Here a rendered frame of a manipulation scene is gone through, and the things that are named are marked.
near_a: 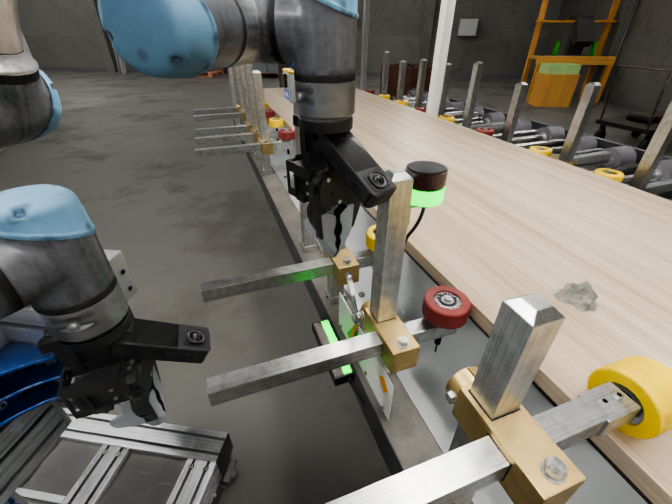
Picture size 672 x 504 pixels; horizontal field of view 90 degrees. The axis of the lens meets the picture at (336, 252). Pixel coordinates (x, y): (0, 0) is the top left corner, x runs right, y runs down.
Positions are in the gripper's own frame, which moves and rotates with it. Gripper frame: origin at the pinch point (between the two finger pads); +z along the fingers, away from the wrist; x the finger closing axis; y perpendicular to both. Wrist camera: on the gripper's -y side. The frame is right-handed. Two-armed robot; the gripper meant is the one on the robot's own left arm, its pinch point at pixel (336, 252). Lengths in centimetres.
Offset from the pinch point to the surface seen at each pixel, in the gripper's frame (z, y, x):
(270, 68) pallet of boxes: 71, 996, -571
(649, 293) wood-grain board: 11, -35, -45
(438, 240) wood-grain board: 10.6, 1.0, -31.2
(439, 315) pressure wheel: 10.6, -13.7, -11.2
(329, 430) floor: 101, 22, -15
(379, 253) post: -0.1, -4.8, -4.9
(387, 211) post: -8.0, -6.0, -4.5
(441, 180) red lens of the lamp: -12.2, -9.8, -10.7
